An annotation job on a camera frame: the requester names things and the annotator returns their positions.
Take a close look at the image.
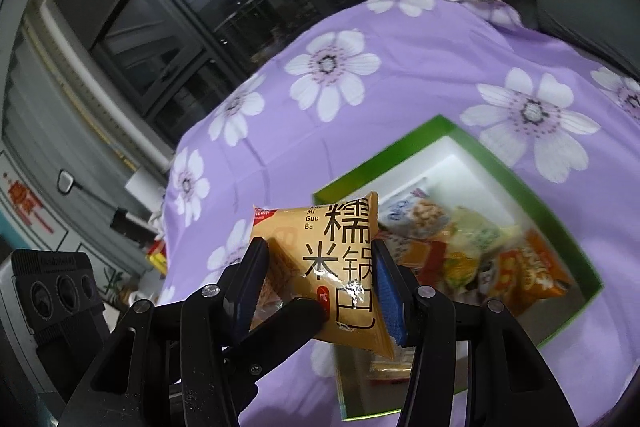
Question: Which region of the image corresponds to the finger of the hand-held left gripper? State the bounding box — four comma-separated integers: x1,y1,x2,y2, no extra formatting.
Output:
223,298,331,414

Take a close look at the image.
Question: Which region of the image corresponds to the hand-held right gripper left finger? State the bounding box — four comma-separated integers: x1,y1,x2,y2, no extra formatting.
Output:
60,237,272,427

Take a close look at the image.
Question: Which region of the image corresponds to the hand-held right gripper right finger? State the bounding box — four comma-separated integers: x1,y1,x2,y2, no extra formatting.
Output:
372,238,587,427

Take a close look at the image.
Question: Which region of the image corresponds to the orange rice cracker packet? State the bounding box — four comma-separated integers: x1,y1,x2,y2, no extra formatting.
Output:
247,191,397,359

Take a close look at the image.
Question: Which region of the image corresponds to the gold snack packet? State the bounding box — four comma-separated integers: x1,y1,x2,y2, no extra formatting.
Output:
444,251,484,294

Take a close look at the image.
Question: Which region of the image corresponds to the blue white snack packet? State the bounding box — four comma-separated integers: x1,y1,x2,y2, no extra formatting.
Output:
379,178,447,241

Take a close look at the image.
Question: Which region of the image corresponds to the green cardboard box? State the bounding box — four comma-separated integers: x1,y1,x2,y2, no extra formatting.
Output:
311,113,604,424

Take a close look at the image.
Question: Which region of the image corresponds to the red snack packet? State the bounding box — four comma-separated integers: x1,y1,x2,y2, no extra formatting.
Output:
399,238,449,284

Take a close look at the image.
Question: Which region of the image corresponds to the clear-wrapped cracker packet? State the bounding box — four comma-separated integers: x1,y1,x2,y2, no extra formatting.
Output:
369,341,417,371

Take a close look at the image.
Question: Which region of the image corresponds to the red yellow box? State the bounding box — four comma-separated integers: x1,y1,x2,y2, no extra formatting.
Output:
146,241,169,276

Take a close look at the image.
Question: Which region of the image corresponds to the yellow-green corn snack packet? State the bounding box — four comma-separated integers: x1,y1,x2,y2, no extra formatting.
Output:
447,206,524,259

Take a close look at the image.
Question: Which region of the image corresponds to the orange panda snack packet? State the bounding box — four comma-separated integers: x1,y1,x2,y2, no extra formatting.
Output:
481,229,574,304

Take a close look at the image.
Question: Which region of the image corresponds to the purple floral bedsheet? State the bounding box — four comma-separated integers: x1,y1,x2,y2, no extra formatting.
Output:
155,0,640,427

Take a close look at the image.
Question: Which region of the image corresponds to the dark glass window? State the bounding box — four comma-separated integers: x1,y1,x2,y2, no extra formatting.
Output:
30,0,433,160

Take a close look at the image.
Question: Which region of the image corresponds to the grey sofa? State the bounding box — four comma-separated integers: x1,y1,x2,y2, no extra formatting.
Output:
534,0,640,75

